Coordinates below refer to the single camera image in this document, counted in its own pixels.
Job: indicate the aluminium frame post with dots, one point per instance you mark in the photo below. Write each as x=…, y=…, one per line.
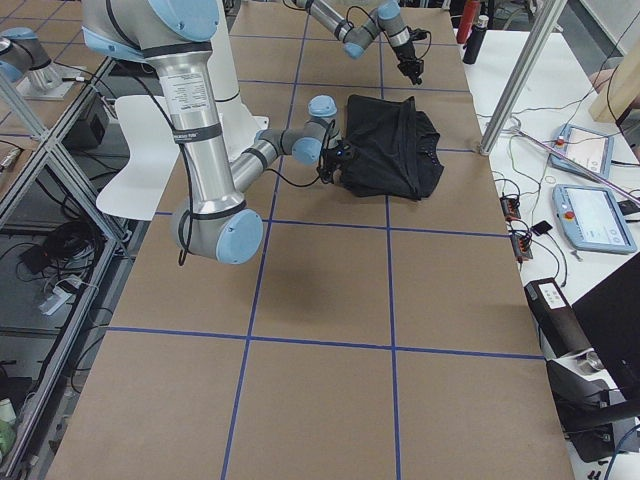
x=534, y=44

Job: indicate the black printed t-shirt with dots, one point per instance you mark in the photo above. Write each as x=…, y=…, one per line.
x=395, y=149

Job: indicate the black water bottle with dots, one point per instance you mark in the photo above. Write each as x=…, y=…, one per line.
x=475, y=40

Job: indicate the blue teach pendant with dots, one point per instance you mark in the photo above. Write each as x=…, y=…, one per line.
x=592, y=220
x=586, y=147

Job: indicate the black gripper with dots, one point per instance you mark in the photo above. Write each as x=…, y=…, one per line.
x=406, y=52

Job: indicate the red bottle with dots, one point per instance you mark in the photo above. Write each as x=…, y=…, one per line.
x=466, y=21

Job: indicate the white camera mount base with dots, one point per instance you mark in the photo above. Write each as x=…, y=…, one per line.
x=175, y=38

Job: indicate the blue teach pendant far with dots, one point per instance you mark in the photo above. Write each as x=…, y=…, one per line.
x=586, y=147

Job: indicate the black box with label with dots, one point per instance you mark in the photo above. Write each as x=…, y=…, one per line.
x=556, y=317

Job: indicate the black monitor stand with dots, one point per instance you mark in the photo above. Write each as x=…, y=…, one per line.
x=596, y=390

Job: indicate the blue teach pendant near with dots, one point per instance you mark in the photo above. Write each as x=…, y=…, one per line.
x=592, y=220

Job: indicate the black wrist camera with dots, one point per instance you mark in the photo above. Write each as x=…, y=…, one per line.
x=333, y=159
x=419, y=34

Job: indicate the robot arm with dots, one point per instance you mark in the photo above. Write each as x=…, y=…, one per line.
x=385, y=20
x=236, y=238

